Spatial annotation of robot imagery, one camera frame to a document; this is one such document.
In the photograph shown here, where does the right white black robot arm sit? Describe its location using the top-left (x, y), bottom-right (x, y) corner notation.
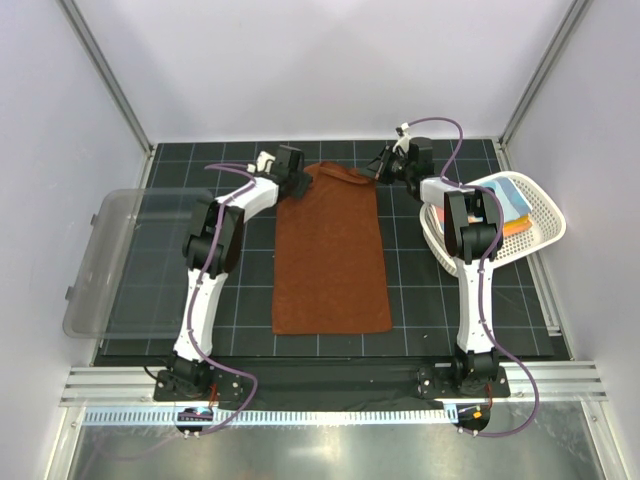
top-left (359, 137), bottom-right (504, 396)

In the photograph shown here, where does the orange polka dot towel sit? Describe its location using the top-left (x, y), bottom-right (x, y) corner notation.
top-left (503, 216), bottom-right (532, 238)

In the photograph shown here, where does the clear plastic bin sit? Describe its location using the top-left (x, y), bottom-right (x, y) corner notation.
top-left (63, 188), bottom-right (213, 340)

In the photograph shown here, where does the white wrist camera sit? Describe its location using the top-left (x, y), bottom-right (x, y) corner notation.
top-left (391, 122), bottom-right (412, 156)
top-left (247, 151), bottom-right (275, 175)

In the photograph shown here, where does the white perforated plastic basket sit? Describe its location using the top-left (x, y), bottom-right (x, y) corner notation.
top-left (419, 171), bottom-right (566, 278)

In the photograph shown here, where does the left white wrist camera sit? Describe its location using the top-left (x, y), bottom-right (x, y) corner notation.
top-left (247, 151), bottom-right (275, 175)

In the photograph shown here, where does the dark brown towel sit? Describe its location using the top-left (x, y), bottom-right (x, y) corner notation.
top-left (271, 161), bottom-right (392, 335)

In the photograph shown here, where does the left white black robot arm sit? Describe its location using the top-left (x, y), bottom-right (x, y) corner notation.
top-left (156, 145), bottom-right (312, 400)

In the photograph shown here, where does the light blue orange towel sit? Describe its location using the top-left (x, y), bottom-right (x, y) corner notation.
top-left (420, 176), bottom-right (532, 233)

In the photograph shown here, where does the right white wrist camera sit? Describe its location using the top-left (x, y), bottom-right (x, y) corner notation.
top-left (391, 122), bottom-right (412, 156)

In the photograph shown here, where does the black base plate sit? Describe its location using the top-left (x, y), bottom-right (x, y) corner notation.
top-left (153, 356), bottom-right (510, 411)

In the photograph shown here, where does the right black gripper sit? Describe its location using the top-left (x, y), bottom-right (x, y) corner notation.
top-left (357, 145), bottom-right (413, 185)

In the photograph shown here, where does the slotted cable duct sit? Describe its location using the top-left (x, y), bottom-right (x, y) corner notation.
top-left (83, 405), bottom-right (458, 428)

